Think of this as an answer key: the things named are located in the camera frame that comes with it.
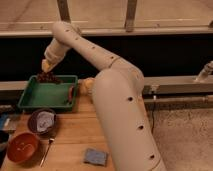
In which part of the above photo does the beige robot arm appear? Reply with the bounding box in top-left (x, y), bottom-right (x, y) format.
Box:
top-left (42, 21), bottom-right (167, 171)

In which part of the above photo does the green plastic tray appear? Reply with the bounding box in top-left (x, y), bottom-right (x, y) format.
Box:
top-left (18, 75), bottom-right (78, 110)

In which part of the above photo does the orange carrot in tray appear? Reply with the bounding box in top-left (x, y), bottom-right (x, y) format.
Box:
top-left (68, 86), bottom-right (73, 103)

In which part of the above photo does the small yellow cup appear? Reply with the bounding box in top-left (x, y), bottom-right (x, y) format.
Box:
top-left (83, 77), bottom-right (94, 94)

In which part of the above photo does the dark bowl with cloth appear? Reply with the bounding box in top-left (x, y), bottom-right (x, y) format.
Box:
top-left (27, 108), bottom-right (56, 135)

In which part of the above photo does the blue object at edge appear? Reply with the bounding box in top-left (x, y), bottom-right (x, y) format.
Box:
top-left (0, 114), bottom-right (19, 133)

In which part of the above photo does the metal spoon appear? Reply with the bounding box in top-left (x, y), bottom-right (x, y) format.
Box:
top-left (39, 137), bottom-right (55, 167)

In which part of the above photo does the orange bowl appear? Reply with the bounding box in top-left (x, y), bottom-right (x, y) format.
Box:
top-left (7, 132), bottom-right (39, 164)

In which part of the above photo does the blue sponge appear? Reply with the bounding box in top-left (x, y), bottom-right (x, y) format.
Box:
top-left (83, 148), bottom-right (108, 166)

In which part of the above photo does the left wooden post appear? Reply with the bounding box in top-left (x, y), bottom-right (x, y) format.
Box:
top-left (57, 0), bottom-right (71, 22)

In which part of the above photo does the wooden post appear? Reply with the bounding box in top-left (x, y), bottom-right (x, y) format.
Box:
top-left (124, 0), bottom-right (137, 32)
top-left (57, 0), bottom-right (71, 22)

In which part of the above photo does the right wooden post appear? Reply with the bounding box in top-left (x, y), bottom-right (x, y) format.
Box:
top-left (124, 0), bottom-right (137, 32)

